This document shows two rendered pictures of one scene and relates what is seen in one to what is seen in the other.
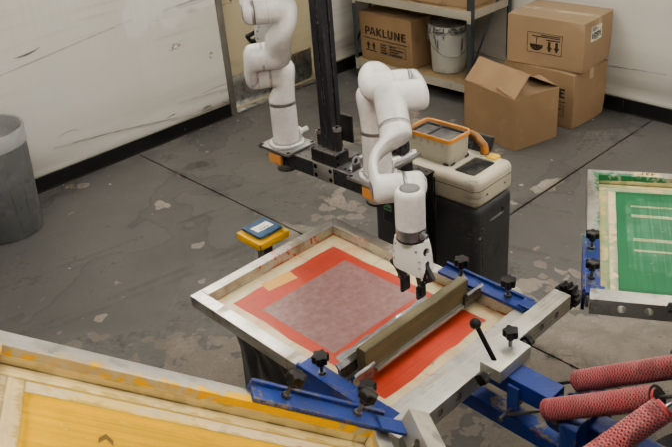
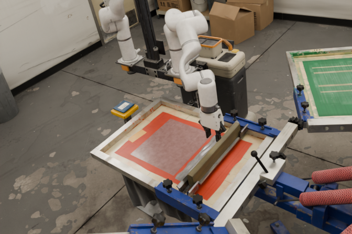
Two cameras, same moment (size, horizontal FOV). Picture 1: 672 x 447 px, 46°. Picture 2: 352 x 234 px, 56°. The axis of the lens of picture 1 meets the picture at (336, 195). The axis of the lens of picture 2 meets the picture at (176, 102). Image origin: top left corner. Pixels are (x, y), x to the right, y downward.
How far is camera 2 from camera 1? 57 cm
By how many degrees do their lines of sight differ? 7
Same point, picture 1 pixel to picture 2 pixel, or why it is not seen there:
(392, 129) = (190, 47)
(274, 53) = (115, 11)
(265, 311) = (132, 155)
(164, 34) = (63, 10)
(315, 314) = (160, 153)
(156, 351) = (81, 167)
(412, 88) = (197, 21)
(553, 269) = (265, 99)
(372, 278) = (186, 127)
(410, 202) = (208, 89)
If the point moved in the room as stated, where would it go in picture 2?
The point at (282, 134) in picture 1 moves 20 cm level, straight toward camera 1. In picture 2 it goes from (127, 55) to (130, 68)
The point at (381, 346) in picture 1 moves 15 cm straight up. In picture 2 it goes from (200, 170) to (196, 145)
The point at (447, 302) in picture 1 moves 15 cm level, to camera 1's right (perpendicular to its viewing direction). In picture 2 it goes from (231, 137) to (261, 131)
